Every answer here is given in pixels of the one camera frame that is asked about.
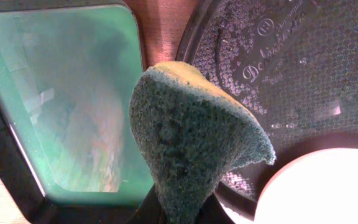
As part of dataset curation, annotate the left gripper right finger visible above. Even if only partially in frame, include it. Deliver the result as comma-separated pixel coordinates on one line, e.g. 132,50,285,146
197,194,234,224

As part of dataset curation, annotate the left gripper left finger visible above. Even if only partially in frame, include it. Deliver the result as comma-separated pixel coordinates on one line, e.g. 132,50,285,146
125,185,167,224

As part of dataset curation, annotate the dark green sponge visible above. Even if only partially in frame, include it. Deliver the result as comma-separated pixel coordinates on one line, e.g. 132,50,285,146
129,61,276,223

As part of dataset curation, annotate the white plate front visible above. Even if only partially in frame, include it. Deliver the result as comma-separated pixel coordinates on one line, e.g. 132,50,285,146
219,147,358,224

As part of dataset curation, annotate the rectangular green tray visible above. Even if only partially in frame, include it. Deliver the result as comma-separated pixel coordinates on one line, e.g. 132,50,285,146
0,1,153,223

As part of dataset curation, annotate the round black serving tray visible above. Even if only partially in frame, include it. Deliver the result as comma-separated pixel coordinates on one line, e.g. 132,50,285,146
176,0,358,220

